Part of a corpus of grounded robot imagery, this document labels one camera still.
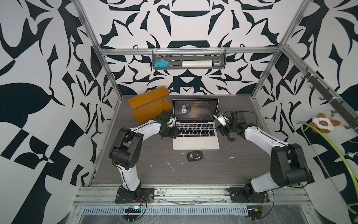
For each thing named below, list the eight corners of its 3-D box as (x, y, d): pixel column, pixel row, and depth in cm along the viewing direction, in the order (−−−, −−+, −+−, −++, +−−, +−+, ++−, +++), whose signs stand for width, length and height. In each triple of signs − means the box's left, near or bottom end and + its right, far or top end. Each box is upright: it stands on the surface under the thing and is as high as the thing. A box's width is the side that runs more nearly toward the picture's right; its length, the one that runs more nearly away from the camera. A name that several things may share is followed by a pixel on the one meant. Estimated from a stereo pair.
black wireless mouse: (187, 161, 88) (187, 159, 85) (187, 153, 91) (187, 150, 88) (202, 161, 88) (203, 159, 85) (201, 153, 91) (202, 150, 88)
